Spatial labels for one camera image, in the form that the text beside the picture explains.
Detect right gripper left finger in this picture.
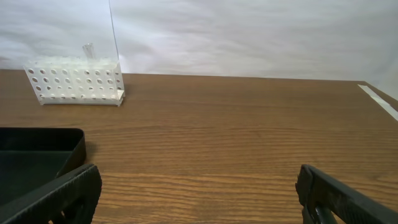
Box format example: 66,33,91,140
0,163,103,224

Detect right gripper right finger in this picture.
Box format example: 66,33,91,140
295,164,398,224

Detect black tray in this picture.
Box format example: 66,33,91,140
0,126,87,207

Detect white test tube rack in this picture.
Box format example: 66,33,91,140
22,55,126,108

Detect clear test tube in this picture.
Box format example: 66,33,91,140
81,42,96,61

